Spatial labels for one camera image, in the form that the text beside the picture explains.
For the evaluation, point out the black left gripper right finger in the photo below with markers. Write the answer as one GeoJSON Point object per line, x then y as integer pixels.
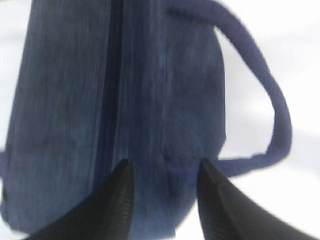
{"type": "Point", "coordinates": [225, 213]}

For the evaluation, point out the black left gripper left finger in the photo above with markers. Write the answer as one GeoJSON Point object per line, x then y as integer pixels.
{"type": "Point", "coordinates": [106, 214]}

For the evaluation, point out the dark navy lunch bag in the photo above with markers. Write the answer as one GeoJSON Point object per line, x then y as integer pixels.
{"type": "Point", "coordinates": [105, 80]}

